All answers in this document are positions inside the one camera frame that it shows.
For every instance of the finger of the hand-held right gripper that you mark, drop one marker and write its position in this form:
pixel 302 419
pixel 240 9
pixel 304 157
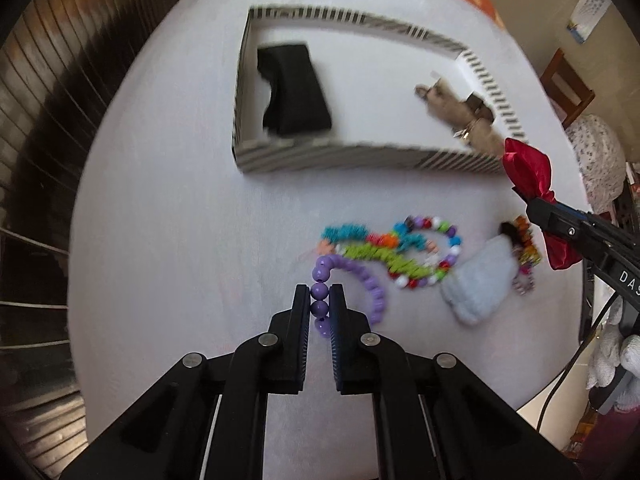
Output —
pixel 552 220

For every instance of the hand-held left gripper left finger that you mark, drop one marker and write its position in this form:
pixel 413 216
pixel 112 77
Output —
pixel 301 320

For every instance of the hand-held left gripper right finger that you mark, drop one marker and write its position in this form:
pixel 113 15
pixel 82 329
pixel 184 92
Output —
pixel 336 325

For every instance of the black scrunchie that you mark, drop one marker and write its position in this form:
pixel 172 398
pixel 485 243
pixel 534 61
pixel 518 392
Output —
pixel 509 232

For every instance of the red satin bow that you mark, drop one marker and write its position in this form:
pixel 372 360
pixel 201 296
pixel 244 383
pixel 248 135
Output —
pixel 525 165

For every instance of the white fluffy scrunchie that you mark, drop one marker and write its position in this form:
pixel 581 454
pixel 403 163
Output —
pixel 475 280

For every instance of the grey striped cardboard box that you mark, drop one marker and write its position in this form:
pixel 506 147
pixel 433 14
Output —
pixel 380 85

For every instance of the floral seat cushion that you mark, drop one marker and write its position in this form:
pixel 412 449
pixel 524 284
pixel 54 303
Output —
pixel 600 160

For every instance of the white knitted cloth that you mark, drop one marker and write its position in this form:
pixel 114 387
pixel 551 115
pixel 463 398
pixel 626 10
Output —
pixel 617 355

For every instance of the brown scrunchie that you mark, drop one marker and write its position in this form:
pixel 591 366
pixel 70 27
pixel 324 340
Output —
pixel 477 104

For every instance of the wooden chair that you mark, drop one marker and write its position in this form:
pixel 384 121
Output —
pixel 565 80

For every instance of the beige sheer bow hair clip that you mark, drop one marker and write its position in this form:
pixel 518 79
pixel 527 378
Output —
pixel 447 107

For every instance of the maroon cloth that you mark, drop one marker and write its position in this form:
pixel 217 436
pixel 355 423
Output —
pixel 605 435

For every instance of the black pouch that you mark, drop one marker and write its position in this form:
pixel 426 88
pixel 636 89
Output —
pixel 295 90

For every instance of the wooden slatted door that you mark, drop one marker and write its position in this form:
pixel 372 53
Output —
pixel 60 110

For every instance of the wall calendar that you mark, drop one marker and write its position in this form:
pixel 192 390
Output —
pixel 592 10

